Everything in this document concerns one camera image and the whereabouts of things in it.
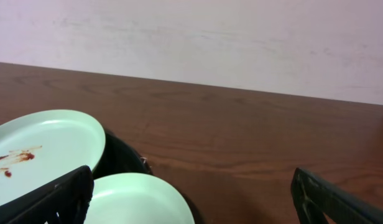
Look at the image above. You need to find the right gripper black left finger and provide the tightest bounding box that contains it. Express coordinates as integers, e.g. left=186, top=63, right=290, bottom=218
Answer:
left=0, top=166, right=94, bottom=224

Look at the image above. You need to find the mint green plate far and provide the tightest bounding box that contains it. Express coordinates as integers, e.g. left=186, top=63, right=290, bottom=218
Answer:
left=0, top=110, right=106, bottom=206

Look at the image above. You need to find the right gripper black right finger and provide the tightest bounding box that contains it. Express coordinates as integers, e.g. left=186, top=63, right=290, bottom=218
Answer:
left=290, top=167, right=383, bottom=224

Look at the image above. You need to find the mint green plate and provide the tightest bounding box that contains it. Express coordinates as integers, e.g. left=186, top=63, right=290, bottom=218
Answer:
left=85, top=173, right=195, bottom=224
left=0, top=110, right=106, bottom=206

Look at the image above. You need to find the round black tray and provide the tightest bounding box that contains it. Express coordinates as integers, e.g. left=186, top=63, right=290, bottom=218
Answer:
left=93, top=131, right=205, bottom=224

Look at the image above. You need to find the mint green plate right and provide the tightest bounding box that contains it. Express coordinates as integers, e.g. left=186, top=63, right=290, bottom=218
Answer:
left=85, top=173, right=195, bottom=224

